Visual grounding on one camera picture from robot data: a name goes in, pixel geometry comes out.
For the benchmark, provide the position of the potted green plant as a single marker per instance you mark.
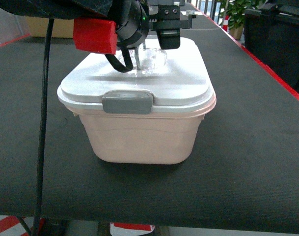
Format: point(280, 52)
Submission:
point(235, 10)

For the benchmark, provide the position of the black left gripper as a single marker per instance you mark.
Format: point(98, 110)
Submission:
point(136, 18)

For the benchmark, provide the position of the white box lid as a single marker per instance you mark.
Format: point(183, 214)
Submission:
point(177, 80)

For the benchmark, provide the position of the red wrist mount block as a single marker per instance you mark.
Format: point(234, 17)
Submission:
point(95, 35)

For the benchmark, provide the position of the pink plastic storage box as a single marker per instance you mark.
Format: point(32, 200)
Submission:
point(156, 138)

